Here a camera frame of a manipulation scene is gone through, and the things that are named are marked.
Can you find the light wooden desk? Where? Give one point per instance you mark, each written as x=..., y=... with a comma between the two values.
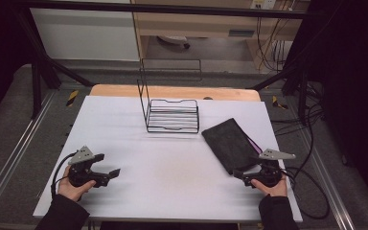
x=188, y=24

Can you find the person's right hand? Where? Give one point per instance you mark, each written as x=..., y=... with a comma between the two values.
x=276, y=191

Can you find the white power strip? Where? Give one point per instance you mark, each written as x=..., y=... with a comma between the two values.
x=263, y=4

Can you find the aluminium rail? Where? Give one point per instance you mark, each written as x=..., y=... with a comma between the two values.
x=16, y=153
x=329, y=188

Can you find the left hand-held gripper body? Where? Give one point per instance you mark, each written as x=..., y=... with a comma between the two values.
x=83, y=174

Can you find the black cloth pouch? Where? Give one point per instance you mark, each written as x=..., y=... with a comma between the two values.
x=226, y=143

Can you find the person's left hand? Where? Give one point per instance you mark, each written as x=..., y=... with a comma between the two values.
x=70, y=190

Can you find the black metal stand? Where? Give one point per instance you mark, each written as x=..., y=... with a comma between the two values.
x=36, y=89
x=302, y=96

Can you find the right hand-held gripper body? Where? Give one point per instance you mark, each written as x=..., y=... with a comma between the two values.
x=270, y=174

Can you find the black metal crossbar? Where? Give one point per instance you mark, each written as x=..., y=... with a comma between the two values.
x=172, y=9

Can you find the yellow black tape strip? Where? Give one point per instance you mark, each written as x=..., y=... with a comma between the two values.
x=279, y=103
x=72, y=98

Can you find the black curtain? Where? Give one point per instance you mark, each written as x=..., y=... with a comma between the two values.
x=354, y=96
x=0, y=57

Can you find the white cabinet panel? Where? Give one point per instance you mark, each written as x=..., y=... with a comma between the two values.
x=83, y=35

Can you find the white chair base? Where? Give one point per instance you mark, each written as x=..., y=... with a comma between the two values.
x=172, y=39

